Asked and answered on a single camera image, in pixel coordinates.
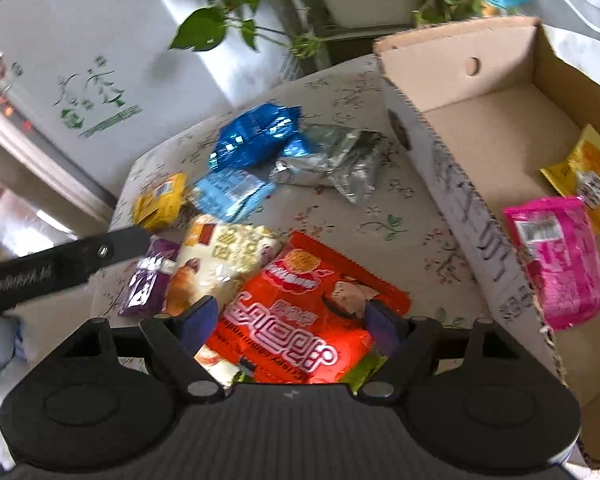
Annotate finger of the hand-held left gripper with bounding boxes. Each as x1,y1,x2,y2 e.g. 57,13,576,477
54,225,154,291

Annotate small yellow snack packet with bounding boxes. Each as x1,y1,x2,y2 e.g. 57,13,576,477
132,172,188,231

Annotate light blue snack packet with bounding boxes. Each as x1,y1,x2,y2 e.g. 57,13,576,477
187,167,276,223

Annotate silver foil snack packet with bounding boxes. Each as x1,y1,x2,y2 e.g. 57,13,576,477
270,124,383,205

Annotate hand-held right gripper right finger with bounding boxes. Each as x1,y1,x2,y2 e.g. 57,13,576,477
357,300,519,406

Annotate white table cover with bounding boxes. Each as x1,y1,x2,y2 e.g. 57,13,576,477
530,0,600,106

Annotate cream pastry snack packet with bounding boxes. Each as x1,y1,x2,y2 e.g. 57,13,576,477
162,214,287,321

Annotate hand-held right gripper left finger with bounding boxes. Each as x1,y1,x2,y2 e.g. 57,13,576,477
62,295,226,404

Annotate trailing green pothos plant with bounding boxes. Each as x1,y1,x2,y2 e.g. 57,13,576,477
169,0,486,61

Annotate cardboard box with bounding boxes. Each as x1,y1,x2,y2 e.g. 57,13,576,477
373,16,600,471

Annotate purple snack packet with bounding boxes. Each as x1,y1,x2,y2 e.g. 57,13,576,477
119,237,182,318

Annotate floral tablecloth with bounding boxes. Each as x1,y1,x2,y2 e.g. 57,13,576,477
87,55,496,391

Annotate white refrigerator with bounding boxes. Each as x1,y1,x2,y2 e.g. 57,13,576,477
0,0,261,221

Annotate pink snack packet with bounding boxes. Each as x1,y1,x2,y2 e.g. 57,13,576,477
502,196,600,331

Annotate shiny dark blue snack packet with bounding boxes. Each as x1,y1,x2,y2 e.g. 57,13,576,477
210,103,313,173

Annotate orange yellow snack packet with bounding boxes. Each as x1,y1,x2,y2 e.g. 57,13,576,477
540,124,600,235

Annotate green snack packet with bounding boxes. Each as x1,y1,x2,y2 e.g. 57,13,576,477
347,352,388,393

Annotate pale cloth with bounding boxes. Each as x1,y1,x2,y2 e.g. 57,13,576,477
0,315,27,397

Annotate red snack packet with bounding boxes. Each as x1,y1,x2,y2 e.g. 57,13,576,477
202,232,412,386

